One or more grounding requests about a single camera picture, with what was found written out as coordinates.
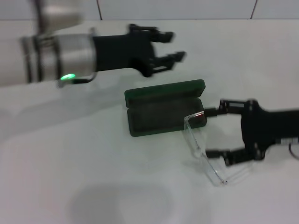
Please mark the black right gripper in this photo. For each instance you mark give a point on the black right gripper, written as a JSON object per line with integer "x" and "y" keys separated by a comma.
{"x": 261, "y": 130}

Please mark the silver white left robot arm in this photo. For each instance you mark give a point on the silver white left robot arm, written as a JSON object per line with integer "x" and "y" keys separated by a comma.
{"x": 46, "y": 60}

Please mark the clear frame glasses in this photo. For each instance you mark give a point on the clear frame glasses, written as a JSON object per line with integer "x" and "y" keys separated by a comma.
{"x": 195, "y": 142}

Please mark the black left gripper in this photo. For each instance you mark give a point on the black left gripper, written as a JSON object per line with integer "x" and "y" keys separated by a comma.
{"x": 116, "y": 52}

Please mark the green glasses case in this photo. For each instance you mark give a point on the green glasses case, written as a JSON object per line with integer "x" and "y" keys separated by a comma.
{"x": 151, "y": 93}

